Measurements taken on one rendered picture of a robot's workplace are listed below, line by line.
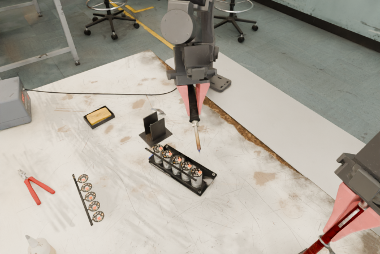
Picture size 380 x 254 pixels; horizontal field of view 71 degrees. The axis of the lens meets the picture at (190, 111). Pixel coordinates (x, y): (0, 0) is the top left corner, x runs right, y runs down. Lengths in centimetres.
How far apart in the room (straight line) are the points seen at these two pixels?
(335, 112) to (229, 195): 163
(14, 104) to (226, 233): 64
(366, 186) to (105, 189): 53
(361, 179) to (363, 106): 206
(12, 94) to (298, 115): 82
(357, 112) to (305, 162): 154
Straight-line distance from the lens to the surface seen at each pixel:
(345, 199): 38
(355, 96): 242
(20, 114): 88
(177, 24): 47
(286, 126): 82
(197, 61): 46
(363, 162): 29
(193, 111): 58
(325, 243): 42
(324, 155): 79
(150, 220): 62
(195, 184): 61
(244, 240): 61
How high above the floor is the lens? 130
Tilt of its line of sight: 43 degrees down
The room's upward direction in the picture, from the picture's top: straight up
